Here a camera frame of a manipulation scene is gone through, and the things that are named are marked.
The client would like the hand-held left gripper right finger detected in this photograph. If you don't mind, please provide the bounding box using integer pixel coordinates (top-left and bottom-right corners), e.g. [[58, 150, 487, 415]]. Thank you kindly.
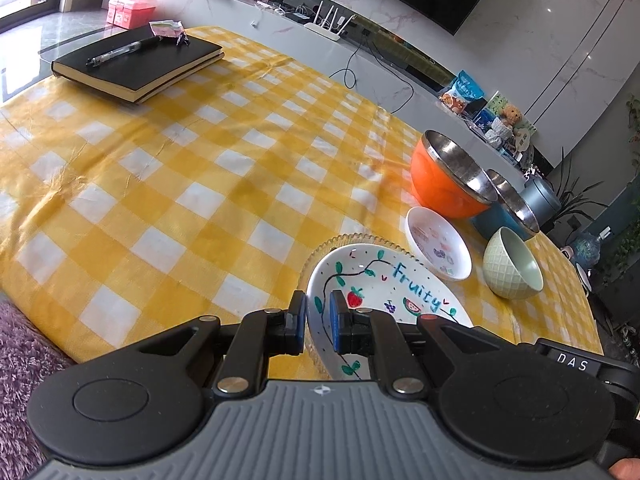
[[330, 291, 503, 397]]

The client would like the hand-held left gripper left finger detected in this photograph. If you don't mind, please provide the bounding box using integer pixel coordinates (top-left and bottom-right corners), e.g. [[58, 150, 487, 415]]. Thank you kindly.
[[137, 291, 307, 398]]

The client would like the white fruit drawing plate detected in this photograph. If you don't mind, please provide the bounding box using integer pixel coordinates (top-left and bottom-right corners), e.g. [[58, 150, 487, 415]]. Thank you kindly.
[[306, 243, 476, 381]]

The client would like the pale green ceramic bowl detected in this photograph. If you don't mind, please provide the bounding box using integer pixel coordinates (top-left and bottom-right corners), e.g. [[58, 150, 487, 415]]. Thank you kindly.
[[482, 226, 544, 301]]

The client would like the small white decorated bowl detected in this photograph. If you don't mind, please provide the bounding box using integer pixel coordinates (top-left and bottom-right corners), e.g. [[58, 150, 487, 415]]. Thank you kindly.
[[404, 206, 472, 282]]

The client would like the blue steel bowl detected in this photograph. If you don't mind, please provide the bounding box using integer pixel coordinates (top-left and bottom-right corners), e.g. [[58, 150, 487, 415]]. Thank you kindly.
[[470, 169, 542, 241]]

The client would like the orange steel bowl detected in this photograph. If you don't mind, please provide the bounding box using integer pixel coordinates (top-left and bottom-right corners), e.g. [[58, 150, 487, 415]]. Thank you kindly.
[[410, 130, 498, 220]]

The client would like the clear glass plate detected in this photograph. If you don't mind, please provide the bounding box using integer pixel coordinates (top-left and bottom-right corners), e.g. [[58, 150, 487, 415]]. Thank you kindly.
[[299, 232, 416, 376]]

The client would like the large water bottle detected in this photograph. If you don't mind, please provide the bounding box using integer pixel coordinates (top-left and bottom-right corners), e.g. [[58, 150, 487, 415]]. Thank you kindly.
[[570, 227, 613, 266]]

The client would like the grey round trash can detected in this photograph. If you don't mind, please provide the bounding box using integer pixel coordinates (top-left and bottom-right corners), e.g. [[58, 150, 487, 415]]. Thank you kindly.
[[520, 175, 563, 231]]

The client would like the long leaf potted plant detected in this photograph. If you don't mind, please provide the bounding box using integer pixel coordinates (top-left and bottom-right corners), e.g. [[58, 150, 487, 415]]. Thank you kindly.
[[550, 150, 616, 221]]

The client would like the yellow checkered tablecloth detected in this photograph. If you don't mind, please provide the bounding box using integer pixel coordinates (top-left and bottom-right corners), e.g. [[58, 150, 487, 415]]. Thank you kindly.
[[0, 26, 603, 391]]

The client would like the blue snack bag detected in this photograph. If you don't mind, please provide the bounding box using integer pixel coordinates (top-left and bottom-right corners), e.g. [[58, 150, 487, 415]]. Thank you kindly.
[[440, 71, 485, 113]]

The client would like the purple shaggy rug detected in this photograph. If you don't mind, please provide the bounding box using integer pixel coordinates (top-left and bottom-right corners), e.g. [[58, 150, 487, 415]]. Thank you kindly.
[[0, 290, 76, 471]]

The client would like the white router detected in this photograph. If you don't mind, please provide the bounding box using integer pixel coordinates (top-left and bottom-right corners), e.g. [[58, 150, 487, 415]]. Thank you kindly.
[[304, 4, 358, 43]]

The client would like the white marble TV bench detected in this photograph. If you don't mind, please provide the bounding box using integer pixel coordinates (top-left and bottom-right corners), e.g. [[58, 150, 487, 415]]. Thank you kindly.
[[60, 0, 526, 171]]

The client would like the black notebook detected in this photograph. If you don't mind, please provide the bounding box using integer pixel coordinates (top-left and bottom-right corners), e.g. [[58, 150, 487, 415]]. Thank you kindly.
[[51, 24, 225, 105]]

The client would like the black pen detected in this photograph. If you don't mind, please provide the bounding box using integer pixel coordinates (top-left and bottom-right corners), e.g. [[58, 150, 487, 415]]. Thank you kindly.
[[85, 36, 161, 68]]

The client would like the crumpled white pink packet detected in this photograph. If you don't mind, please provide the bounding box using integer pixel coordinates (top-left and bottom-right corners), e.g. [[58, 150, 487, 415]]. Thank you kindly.
[[149, 19, 185, 40]]

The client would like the pink storage box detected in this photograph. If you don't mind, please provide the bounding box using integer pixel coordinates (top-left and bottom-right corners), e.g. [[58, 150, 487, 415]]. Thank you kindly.
[[106, 0, 157, 30]]

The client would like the black cable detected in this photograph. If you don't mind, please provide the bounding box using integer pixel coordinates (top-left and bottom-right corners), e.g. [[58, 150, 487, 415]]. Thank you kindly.
[[327, 35, 416, 113]]

